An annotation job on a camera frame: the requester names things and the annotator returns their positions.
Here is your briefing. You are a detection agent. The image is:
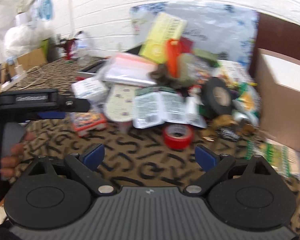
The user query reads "red playing card box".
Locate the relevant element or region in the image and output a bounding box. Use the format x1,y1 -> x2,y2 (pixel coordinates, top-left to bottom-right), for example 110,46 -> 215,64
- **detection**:
70,112 -> 107,137

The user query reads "clear zip bag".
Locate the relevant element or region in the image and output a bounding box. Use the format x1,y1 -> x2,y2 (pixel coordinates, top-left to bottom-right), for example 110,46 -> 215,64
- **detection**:
97,53 -> 158,87

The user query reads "floral plastic bag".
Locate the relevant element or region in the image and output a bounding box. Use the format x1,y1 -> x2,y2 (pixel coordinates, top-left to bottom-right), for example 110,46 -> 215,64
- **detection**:
129,2 -> 259,68

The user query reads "red tape roll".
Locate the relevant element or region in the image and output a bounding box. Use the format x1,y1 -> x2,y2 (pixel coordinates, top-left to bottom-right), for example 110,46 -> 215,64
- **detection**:
162,124 -> 194,150

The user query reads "orange silicone brush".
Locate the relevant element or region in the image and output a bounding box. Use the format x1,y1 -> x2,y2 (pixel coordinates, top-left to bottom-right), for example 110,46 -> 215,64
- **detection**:
166,38 -> 181,78

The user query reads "white blue medicine box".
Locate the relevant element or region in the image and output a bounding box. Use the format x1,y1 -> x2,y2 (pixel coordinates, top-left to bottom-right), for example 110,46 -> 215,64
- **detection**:
71,77 -> 108,102

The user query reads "olive green card box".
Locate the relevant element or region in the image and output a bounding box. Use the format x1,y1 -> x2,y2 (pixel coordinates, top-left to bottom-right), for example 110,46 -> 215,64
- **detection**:
177,53 -> 213,88

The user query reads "green cracker snack packet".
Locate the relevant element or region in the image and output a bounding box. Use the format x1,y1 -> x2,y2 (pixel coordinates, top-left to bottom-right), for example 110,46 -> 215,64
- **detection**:
245,139 -> 300,181

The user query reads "silver black tin case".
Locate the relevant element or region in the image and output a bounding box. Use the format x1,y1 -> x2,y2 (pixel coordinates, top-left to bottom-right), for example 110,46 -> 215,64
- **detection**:
76,59 -> 108,80

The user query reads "white blister pack barcode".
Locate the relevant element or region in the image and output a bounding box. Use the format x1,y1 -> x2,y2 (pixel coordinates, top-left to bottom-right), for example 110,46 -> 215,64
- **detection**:
133,91 -> 206,129

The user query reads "yellow medicine box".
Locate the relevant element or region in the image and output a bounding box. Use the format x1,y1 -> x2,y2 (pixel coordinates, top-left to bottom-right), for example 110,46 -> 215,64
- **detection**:
139,12 -> 187,64

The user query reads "olive rubber strap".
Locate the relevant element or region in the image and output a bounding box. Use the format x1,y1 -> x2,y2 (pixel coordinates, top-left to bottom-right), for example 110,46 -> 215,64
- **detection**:
149,63 -> 180,88

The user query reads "green yellow snack packet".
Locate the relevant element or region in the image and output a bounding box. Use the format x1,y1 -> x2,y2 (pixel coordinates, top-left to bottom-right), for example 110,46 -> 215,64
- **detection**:
233,82 -> 261,127

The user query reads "dark brown box lid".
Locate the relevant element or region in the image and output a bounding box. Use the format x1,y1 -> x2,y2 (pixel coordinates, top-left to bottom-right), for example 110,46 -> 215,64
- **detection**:
249,13 -> 300,77

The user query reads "red artificial plant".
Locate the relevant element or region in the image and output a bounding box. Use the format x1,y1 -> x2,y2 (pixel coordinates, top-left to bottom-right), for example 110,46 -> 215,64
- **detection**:
55,38 -> 77,61

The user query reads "person's left hand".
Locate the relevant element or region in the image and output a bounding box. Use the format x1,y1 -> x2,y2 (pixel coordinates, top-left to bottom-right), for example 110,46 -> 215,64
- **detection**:
0,132 -> 35,179

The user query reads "black electrical tape roll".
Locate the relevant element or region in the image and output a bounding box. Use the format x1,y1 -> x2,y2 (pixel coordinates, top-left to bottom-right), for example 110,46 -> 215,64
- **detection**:
200,77 -> 233,119

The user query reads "tan cardboard box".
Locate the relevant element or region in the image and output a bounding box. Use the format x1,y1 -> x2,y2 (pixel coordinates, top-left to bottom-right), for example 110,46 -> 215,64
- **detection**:
255,49 -> 300,152

